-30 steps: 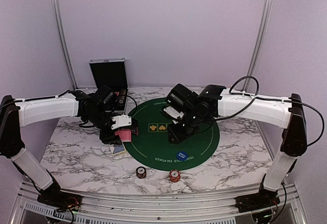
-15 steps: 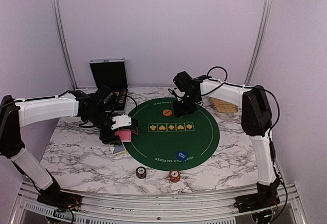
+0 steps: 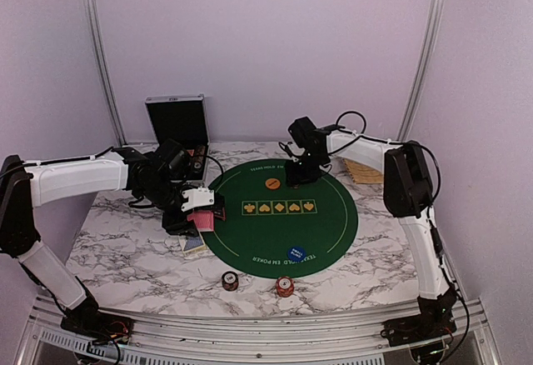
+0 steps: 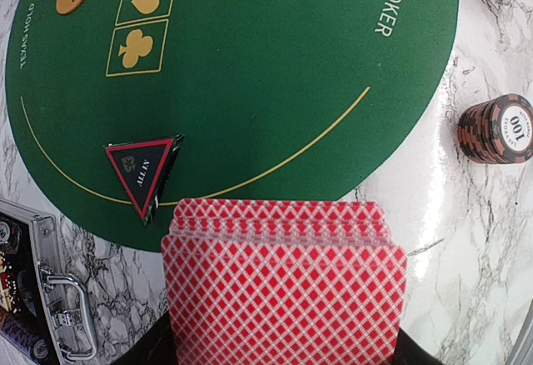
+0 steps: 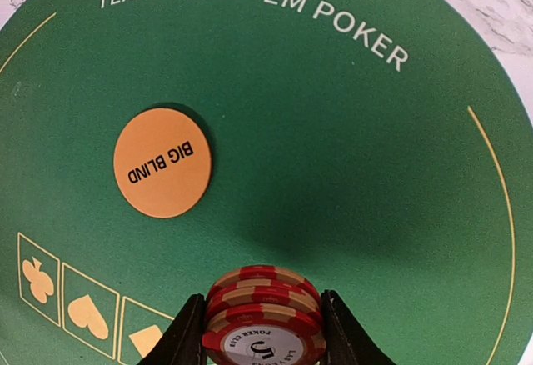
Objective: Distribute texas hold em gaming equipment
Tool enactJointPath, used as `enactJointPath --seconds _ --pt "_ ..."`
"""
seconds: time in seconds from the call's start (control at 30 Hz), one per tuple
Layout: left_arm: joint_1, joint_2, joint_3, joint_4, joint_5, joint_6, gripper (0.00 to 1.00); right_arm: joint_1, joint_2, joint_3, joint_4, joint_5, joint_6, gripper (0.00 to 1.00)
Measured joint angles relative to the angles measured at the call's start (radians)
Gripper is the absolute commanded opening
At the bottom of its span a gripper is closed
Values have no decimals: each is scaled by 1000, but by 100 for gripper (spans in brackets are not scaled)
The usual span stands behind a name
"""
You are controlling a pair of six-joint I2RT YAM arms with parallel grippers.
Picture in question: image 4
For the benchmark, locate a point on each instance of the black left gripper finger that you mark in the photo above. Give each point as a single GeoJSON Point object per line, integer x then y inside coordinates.
{"type": "Point", "coordinates": [156, 347]}

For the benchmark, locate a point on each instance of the red-backed playing card deck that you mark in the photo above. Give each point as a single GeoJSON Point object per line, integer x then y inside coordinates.
{"type": "Point", "coordinates": [283, 282]}

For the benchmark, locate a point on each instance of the aluminium poker chip case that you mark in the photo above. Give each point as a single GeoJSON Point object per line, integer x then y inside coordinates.
{"type": "Point", "coordinates": [45, 311]}

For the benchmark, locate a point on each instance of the green round poker mat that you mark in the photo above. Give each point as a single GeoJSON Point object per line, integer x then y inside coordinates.
{"type": "Point", "coordinates": [277, 99]}

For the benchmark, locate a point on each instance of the dark red 100 chip stack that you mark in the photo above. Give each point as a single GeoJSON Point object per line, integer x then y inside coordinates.
{"type": "Point", "coordinates": [498, 131]}

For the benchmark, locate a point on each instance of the black triangular all-in button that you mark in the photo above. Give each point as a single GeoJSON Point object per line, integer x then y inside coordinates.
{"type": "Point", "coordinates": [143, 169]}

